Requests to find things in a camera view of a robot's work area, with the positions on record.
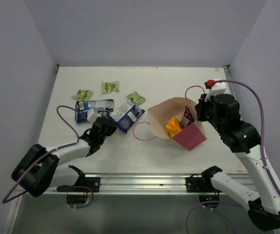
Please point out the large blue chips bag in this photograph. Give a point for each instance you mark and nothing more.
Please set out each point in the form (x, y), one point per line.
(104, 108)

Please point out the green candy packet back side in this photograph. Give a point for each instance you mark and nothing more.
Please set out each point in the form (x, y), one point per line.
(136, 99)

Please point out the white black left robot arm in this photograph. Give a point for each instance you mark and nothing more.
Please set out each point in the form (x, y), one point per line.
(37, 169)

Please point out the orange mango gummy bag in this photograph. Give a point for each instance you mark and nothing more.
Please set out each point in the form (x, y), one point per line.
(174, 127)

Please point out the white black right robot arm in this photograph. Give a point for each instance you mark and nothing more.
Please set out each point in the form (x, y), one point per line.
(263, 205)

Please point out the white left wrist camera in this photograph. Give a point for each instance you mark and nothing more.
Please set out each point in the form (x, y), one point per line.
(92, 115)

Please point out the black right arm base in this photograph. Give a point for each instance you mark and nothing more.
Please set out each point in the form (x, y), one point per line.
(198, 184)

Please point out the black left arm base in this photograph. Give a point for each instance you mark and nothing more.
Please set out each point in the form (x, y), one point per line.
(84, 184)

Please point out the cream pink paper cake bag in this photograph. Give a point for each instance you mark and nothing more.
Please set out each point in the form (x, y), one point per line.
(158, 116)

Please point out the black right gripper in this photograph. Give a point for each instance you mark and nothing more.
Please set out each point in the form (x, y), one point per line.
(201, 105)

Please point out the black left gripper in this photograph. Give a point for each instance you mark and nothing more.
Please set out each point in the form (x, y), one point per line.
(113, 126)

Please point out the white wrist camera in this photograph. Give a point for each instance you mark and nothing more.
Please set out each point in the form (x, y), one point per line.
(215, 87)
(92, 115)

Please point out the aluminium front mounting rail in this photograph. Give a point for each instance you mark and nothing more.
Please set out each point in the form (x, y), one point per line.
(129, 183)

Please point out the small blue snack packet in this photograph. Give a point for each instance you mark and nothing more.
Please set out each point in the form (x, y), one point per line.
(126, 115)

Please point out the green Himalaya candy packet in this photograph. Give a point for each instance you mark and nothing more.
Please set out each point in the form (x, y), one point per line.
(110, 87)

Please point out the purple Fox's candy bag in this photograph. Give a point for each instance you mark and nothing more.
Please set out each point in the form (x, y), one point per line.
(187, 118)

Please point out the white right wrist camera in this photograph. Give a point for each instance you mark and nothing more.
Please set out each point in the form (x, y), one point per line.
(215, 87)

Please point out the aluminium table edge rail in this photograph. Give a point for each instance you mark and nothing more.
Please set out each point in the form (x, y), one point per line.
(234, 97)

